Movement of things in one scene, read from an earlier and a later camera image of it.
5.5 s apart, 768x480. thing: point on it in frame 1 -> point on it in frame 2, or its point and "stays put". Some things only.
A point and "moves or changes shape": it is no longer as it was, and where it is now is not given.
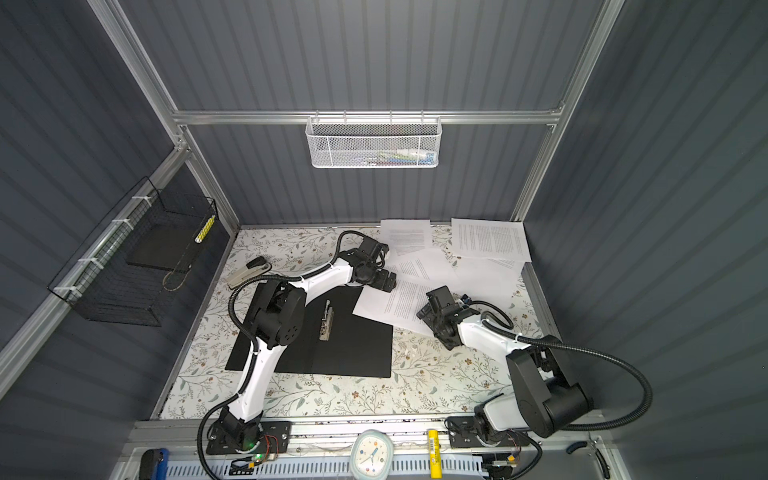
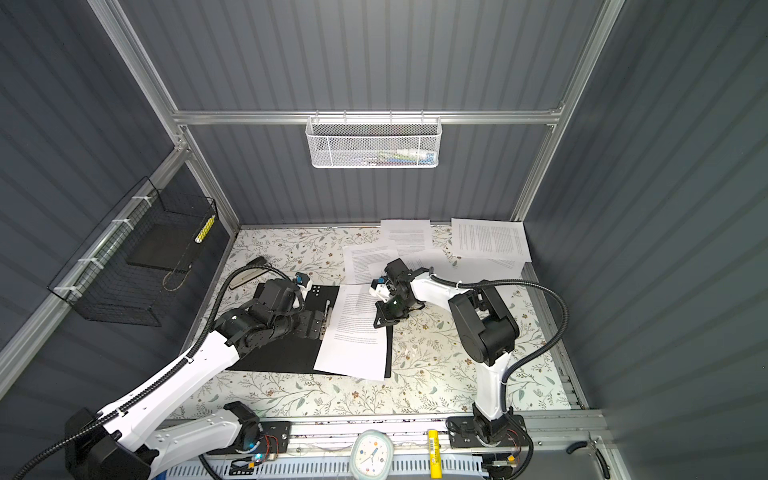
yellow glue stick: x=435 y=454 stays put
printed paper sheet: x=490 y=239 stays put
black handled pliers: x=592 y=443 stays put
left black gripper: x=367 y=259 -> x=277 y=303
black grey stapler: x=254 y=267 stays put
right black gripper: x=428 y=318 -> x=385 y=321
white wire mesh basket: x=373 y=142 stays put
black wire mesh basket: x=137 y=260 stays put
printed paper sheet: x=399 y=307 moves or changes shape
